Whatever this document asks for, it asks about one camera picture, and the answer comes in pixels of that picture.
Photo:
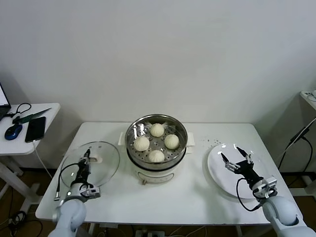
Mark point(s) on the stainless steel steamer basket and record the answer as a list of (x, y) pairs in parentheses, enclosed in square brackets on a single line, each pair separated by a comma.
[(172, 153)]

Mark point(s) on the black laptop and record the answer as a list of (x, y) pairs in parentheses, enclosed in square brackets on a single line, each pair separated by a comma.
[(3, 109)]

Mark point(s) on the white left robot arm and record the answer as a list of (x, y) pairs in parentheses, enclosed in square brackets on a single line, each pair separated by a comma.
[(71, 214)]

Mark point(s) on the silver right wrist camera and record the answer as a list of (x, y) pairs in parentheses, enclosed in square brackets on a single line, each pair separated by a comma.
[(267, 187)]

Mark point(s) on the black smartphone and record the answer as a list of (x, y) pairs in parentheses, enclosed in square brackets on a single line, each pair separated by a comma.
[(35, 129)]

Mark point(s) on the white round plate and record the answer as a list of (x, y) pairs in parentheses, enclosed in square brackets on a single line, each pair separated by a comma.
[(214, 172)]

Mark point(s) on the white steamed baozi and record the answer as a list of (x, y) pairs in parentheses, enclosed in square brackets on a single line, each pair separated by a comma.
[(156, 156), (157, 130), (171, 141), (141, 144)]

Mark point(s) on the white floor power strip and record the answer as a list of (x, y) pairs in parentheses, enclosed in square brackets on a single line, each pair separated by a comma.
[(153, 234)]

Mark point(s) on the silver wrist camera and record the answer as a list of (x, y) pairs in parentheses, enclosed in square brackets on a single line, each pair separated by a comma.
[(267, 187), (92, 192)]

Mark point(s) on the blue computer mouse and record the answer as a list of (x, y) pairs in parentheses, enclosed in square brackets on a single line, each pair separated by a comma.
[(13, 131)]

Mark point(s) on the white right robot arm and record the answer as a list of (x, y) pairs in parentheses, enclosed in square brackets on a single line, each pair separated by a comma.
[(281, 209)]

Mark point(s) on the white side table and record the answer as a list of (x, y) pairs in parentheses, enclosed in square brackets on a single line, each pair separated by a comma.
[(50, 111)]

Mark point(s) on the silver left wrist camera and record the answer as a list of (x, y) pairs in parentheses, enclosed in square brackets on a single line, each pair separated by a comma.
[(92, 192)]

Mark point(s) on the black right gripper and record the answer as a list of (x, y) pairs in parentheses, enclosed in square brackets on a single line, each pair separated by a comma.
[(249, 172)]

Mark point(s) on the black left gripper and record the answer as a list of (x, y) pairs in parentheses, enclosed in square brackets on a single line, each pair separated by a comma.
[(82, 174)]

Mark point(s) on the white side shelf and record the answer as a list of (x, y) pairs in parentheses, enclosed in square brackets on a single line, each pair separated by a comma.
[(306, 100)]

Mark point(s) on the white electric cooker base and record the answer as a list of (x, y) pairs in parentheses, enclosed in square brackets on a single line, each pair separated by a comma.
[(155, 176)]

